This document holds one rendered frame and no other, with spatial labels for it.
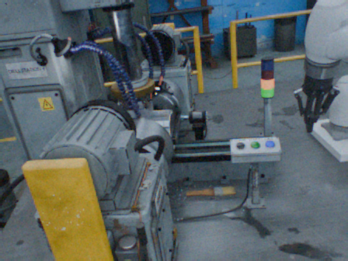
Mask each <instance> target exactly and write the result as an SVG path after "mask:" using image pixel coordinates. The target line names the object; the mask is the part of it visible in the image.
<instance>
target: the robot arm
mask: <svg viewBox="0 0 348 261"><path fill-rule="evenodd" d="M304 45H305V47H306V53H305V59H304V71H305V77H304V84H303V85H302V87H301V89H299V90H296V89H294V90H293V93H294V97H295V98H296V100H297V101H298V109H299V111H300V115H301V117H304V122H305V124H306V130H307V132H308V133H312V131H313V126H314V123H317V121H318V119H319V118H320V116H319V115H325V114H326V112H327V111H328V110H329V122H322V123H321V127H322V128H325V130H326V131H327V132H328V133H329V134H330V135H331V136H332V139H333V140H334V141H341V140H345V139H348V75H344V76H343V77H341V78H340V79H339V81H338V82H337V83H336V86H335V87H334V86H333V85H332V82H333V79H334V76H335V75H336V74H337V73H338V70H339V64H340V62H341V60H342V59H345V58H348V0H318V1H317V2H316V3H315V6H314V8H313V10H312V11H311V14H310V17H309V19H308V25H307V26H306V33H305V38H304ZM302 93H304V94H306V96H307V97H308V98H307V102H306V108H305V110H304V107H303V104H302V99H301V97H302ZM327 93H328V95H327V96H326V98H325V101H324V102H323V103H322V101H323V99H324V96H325V95H326V94H327ZM315 98H316V99H315ZM314 100H315V107H314V110H313V111H314V112H313V111H311V108H312V106H313V102H314Z"/></svg>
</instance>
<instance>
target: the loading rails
mask: <svg viewBox="0 0 348 261"><path fill-rule="evenodd" d="M266 137H270V136H266ZM250 138H259V137H237V138H227V139H207V140H197V141H177V143H176V144H177V145H178V146H177V145H176V144H175V151H174V153H173V157H172V161H171V165H170V168H169V175H168V178H167V181H166V182H183V186H192V181H203V180H220V184H229V180H233V179H248V172H249V166H250V163H251V162H240V163H231V147H230V140H231V139H250ZM178 154H179V156H178ZM268 179H274V162H259V183H268Z"/></svg>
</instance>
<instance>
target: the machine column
mask: <svg viewBox="0 0 348 261"><path fill-rule="evenodd" d="M125 2H126V0H0V95H1V98H2V102H3V103H4V106H5V109H6V113H7V115H8V118H9V120H10V124H11V125H12V129H13V131H14V135H15V136H16V140H17V141H18V145H19V149H20V151H21V154H22V156H23V160H24V162H25V163H26V162H28V161H33V160H40V158H39V156H40V154H42V152H44V151H42V149H43V148H44V147H45V146H46V144H47V143H49V141H50V140H51V139H52V138H53V137H54V135H55V134H56V133H57V132H58V131H59V130H60V129H61V128H62V127H63V126H64V125H65V124H66V123H67V122H68V121H69V119H70V117H71V115H72V114H73V113H74V112H75V111H76V110H77V109H78V108H79V107H80V106H81V105H82V104H83V103H86V102H88V101H91V100H96V99H103V100H108V98H107V94H106V88H105V85H104V80H103V76H102V70H101V67H100V62H99V58H98V53H95V51H90V50H83V51H79V53H75V54H74V55H72V56H71V57H64V55H62V56H61V57H55V53H54V46H53V44H52V43H51V40H50V39H48V38H45V37H44V38H40V39H39V40H38V41H37V42H35V44H34V46H33V52H34V55H35V56H36V57H37V56H38V55H39V53H37V52H36V51H35V50H36V49H37V48H38V47H40V51H39V52H40V53H41V54H42V55H44V56H46V58H47V64H46V66H40V65H38V63H37V61H35V60H33V58H32V57H31V56H30V51H29V45H30V42H31V40H33V38H35V37H36V36H38V35H40V34H49V35H51V36H52V37H53V38H56V37H57V38H59V39H60V40H64V39H67V40H68V38H69V37H70V38H71V42H74V41H75V42H76V44H78V45H79V44H81V43H82V42H85V40H87V39H88V38H87V32H88V31H89V27H91V19H90V17H89V10H91V9H98V8H102V11H103V12H116V11H120V10H126V9H131V8H133V7H135V4H134V2H128V3H126V4H124V3H125ZM123 4H124V5H123ZM91 29H92V27H91Z"/></svg>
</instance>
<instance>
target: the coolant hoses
mask: <svg viewBox="0 0 348 261"><path fill-rule="evenodd" d="M93 25H94V27H95V28H94V27H93ZM93 25H91V27H92V29H91V27H89V31H88V32H87V38H88V39H87V40H85V42H82V43H81V44H79V45H78V44H76V42H75V41H74V42H72V44H71V47H70V49H68V51H67V52H66V53H65V54H64V57H71V56H72V55H74V54H75V53H79V51H83V50H90V51H95V53H98V54H101V55H102V56H104V57H105V59H106V60H107V63H109V64H110V67H111V71H113V74H114V75H115V77H114V78H115V79H116V82H117V85H118V86H119V90H120V93H121V94H122V97H123V98H124V100H125V102H126V103H127V105H128V108H129V109H130V110H134V113H135V115H136V117H141V113H140V110H139V104H138V101H137V98H136V95H135V94H136V92H134V88H132V87H133V85H132V84H131V81H129V80H130V79H129V77H128V76H127V73H126V72H124V68H122V65H121V64H119V61H117V60H116V58H114V57H113V55H110V52H109V51H106V48H105V47H103V46H102V45H100V44H99V43H97V42H93V41H95V40H96V39H97V38H101V37H103V36H104V35H105V34H111V29H110V26H108V27H106V28H105V29H104V30H100V29H99V27H96V24H93ZM134 27H136V28H138V29H141V30H143V31H144V32H146V33H147V34H148V36H149V37H151V38H152V41H154V42H155V44H156V50H158V56H159V58H158V59H160V61H159V62H160V63H161V64H160V66H161V69H162V70H161V74H160V76H159V77H160V82H159V86H160V85H161V83H162V79H163V78H164V75H165V63H164V60H163V58H164V57H163V56H162V55H163V54H162V50H161V47H160V43H158V40H157V38H156V37H155V35H154V34H152V32H151V31H150V30H148V29H147V27H144V25H141V24H140V23H139V24H138V23H134ZM135 34H136V38H137V39H138V40H139V41H140V42H142V44H143V45H144V47H145V50H146V53H147V56H148V57H147V59H148V63H149V64H148V66H149V67H148V68H149V70H148V72H149V73H148V75H149V76H148V77H149V78H151V79H153V75H154V74H153V73H152V72H154V70H152V69H153V67H152V65H153V64H152V57H151V54H150V53H151V50H149V47H148V43H146V40H144V38H143V37H141V35H139V33H136V31H135ZM118 70H119V71H118ZM119 74H120V75H119ZM120 76H121V78H120ZM122 78H124V82H125V85H127V89H128V92H129V96H130V97H129V96H128V94H127V92H126V91H127V90H126V89H125V87H124V85H123V83H122V80H123V79H122Z"/></svg>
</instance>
